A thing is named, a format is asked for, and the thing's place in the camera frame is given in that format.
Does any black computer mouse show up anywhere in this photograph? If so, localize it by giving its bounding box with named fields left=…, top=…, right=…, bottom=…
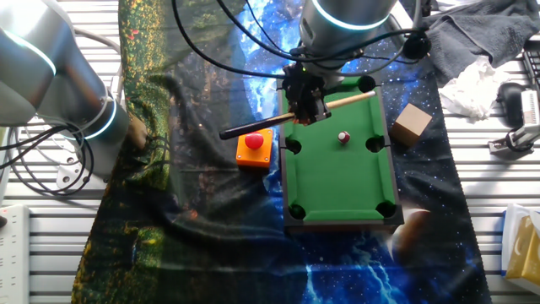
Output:
left=496, top=82, right=527, bottom=128

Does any yellow white package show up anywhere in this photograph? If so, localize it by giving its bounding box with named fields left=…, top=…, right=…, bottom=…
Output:
left=500, top=203, right=540, bottom=295

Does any galaxy and forest printed cloth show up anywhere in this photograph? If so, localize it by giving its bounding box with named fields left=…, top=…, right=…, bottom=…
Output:
left=71, top=0, right=493, bottom=304

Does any orange box red button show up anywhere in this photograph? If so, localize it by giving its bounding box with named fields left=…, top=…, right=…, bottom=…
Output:
left=235, top=128, right=274, bottom=170

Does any black keyboard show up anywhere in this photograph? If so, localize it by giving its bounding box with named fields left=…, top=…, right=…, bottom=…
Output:
left=521, top=48, right=540, bottom=90

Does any white power strip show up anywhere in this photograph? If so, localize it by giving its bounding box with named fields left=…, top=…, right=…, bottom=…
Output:
left=0, top=204, right=30, bottom=304

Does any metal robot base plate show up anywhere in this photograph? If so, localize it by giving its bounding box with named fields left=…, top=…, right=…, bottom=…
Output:
left=56, top=160, right=111, bottom=191

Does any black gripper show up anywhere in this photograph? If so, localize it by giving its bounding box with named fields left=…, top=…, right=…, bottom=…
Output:
left=280, top=62, right=332, bottom=127

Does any mini green pool table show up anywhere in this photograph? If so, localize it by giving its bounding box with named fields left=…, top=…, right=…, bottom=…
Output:
left=276, top=73, right=405, bottom=234

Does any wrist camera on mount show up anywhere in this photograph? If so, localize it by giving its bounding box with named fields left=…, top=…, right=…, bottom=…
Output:
left=402, top=31, right=432, bottom=60

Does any black white device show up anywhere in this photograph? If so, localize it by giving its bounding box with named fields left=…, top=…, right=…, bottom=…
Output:
left=488, top=89, right=540, bottom=160

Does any grey towel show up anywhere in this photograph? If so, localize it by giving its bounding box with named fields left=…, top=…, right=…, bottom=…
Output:
left=424, top=0, right=540, bottom=88

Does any wooden pool cue black handle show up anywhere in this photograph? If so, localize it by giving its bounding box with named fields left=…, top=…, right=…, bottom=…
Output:
left=219, top=90, right=377, bottom=141

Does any crumpled white tissue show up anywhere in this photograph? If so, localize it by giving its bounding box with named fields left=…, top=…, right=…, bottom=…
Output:
left=438, top=57, right=511, bottom=123

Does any thick black gripper cable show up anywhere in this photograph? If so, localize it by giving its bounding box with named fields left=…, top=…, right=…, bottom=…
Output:
left=170, top=0, right=293, bottom=81

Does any grey cable hose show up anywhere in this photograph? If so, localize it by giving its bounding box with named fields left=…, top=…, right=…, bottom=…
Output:
left=69, top=24, right=124, bottom=100

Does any wooden cube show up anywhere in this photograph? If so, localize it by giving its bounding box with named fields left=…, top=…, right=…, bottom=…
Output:
left=388, top=102, right=434, bottom=148

